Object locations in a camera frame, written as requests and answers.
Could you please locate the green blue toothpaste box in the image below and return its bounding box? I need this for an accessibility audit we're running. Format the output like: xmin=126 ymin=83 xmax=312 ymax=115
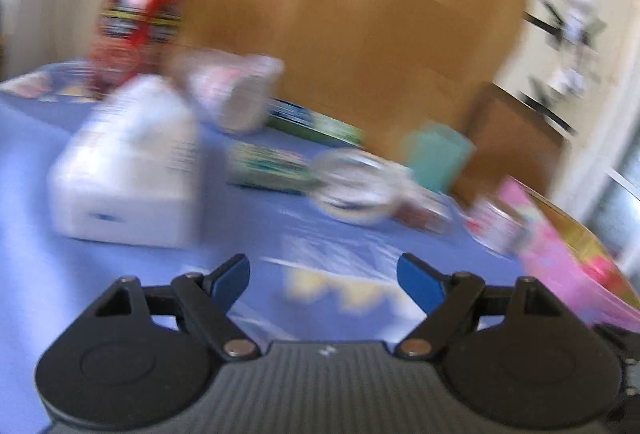
xmin=265 ymin=97 xmax=367 ymax=148

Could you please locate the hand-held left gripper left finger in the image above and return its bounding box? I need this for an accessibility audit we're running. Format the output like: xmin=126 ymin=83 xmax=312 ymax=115
xmin=92 ymin=254 xmax=261 ymax=361

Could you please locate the white window frame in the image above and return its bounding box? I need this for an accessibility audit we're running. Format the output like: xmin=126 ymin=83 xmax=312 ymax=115
xmin=582 ymin=159 xmax=640 ymax=265

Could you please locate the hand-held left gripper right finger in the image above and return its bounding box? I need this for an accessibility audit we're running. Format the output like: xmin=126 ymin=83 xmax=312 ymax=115
xmin=396 ymin=253 xmax=567 ymax=361

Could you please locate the teal plastic mug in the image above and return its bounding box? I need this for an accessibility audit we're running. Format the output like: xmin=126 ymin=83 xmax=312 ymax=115
xmin=401 ymin=121 xmax=477 ymax=196

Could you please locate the white power strip with cables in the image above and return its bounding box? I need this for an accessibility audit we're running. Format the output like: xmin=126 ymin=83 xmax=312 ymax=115
xmin=520 ymin=0 xmax=581 ymax=137

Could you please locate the wooden board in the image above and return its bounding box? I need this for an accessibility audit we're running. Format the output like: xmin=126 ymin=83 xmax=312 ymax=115
xmin=125 ymin=0 xmax=537 ymax=165

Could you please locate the blue printed blanket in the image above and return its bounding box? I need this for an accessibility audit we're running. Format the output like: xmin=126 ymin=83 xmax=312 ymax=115
xmin=0 ymin=59 xmax=640 ymax=434

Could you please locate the clear keyring packet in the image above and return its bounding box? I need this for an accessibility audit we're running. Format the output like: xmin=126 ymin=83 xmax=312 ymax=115
xmin=306 ymin=149 xmax=417 ymax=228

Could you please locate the red printed carton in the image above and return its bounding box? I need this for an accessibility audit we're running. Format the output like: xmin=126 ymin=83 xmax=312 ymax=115
xmin=89 ymin=0 xmax=199 ymax=96

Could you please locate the green flat packet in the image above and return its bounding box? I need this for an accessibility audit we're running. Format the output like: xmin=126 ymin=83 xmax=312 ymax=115
xmin=226 ymin=141 xmax=322 ymax=196

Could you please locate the white rectangular box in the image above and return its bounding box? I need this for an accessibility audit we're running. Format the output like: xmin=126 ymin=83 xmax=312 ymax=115
xmin=46 ymin=75 xmax=212 ymax=251

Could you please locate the white blue small packet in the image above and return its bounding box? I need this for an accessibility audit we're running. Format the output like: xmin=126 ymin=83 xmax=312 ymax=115
xmin=466 ymin=193 xmax=532 ymax=256

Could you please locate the printed paper cup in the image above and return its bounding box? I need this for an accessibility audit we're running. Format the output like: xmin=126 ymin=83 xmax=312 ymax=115
xmin=174 ymin=49 xmax=287 ymax=136

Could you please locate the pink tin box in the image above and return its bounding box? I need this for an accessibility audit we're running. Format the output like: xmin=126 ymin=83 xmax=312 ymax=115
xmin=494 ymin=175 xmax=640 ymax=331

